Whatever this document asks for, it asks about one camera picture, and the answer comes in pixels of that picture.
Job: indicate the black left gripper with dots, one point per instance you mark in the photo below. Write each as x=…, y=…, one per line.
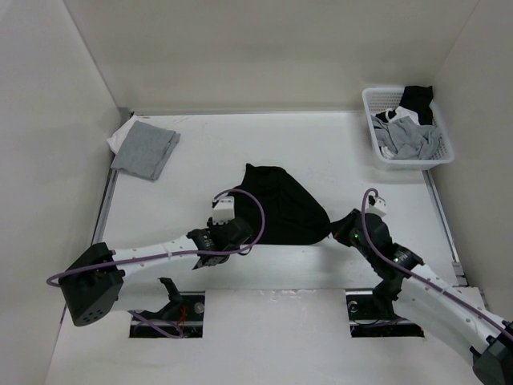
x=236, y=249

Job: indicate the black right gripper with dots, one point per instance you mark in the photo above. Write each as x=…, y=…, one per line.
x=339, y=228

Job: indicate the black tank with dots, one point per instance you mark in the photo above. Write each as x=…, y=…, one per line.
x=418, y=100
x=292, y=215

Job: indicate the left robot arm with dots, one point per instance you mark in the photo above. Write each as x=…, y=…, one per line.
x=102, y=280

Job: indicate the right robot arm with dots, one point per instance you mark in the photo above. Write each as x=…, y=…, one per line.
x=410, y=289

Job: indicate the grey tank top in basket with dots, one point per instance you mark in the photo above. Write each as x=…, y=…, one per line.
x=429, y=137

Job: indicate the folded grey tank top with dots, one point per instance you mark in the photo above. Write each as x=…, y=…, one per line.
x=145, y=151

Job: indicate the white tank top in basket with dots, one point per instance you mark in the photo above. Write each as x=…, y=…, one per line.
x=395, y=132

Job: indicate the black tank top in basket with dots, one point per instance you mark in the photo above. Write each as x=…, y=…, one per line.
x=418, y=100

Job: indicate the folded white tank top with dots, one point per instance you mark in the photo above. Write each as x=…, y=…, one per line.
x=116, y=140

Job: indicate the white plastic laundry basket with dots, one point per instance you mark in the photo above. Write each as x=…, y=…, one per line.
x=376, y=100

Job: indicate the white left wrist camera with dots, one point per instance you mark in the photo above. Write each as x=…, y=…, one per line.
x=223, y=210

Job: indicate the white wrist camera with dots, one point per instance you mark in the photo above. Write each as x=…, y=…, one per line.
x=223, y=210
x=376, y=205

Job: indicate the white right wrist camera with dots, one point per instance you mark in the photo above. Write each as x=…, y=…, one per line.
x=376, y=205

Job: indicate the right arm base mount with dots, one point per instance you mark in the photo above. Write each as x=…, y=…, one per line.
x=371, y=314

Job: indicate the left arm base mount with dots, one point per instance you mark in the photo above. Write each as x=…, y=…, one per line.
x=182, y=316

